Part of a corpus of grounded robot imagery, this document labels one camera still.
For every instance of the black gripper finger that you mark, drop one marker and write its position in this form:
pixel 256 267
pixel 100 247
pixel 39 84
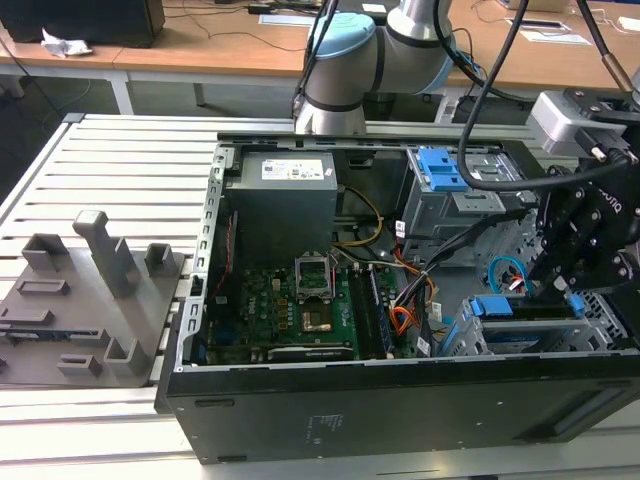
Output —
pixel 565 225
pixel 612 270

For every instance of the hard disk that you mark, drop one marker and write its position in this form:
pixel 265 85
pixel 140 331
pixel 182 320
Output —
pixel 492 306

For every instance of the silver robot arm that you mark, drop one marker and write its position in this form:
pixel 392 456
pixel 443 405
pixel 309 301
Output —
pixel 350 65

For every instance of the grey metal disk bay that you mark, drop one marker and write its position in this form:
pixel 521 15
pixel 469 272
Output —
pixel 465 335

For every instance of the black RAM slot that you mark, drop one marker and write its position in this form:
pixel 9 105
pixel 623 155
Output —
pixel 375 310
pixel 357 310
pixel 382 312
pixel 366 315

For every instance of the grey metal drive cage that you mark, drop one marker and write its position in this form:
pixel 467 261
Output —
pixel 435 215

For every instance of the blue drive cage latch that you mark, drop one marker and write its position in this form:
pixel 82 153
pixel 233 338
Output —
pixel 440 170

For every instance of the brown wooden desk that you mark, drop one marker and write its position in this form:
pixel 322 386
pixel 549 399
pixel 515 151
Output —
pixel 550 60
pixel 210 55
pixel 30 60

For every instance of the CPU socket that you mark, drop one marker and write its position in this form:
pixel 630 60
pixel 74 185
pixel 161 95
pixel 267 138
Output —
pixel 317 321

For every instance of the black PC case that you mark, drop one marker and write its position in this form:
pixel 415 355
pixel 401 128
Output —
pixel 350 410

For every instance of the grey power supply unit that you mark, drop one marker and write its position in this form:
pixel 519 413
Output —
pixel 280 215

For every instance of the black graphics card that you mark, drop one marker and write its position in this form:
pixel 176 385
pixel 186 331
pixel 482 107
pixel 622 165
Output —
pixel 310 353

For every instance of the green motherboard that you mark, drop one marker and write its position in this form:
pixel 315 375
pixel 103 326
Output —
pixel 260 310

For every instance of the grey parts rack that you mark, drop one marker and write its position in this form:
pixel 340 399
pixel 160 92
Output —
pixel 75 300

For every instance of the black computer tower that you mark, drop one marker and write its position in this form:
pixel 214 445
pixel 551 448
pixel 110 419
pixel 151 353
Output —
pixel 80 20

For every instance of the crumpled white paper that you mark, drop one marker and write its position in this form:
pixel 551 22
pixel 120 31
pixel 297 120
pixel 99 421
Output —
pixel 65 47

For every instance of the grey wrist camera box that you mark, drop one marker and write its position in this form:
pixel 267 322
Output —
pixel 560 120

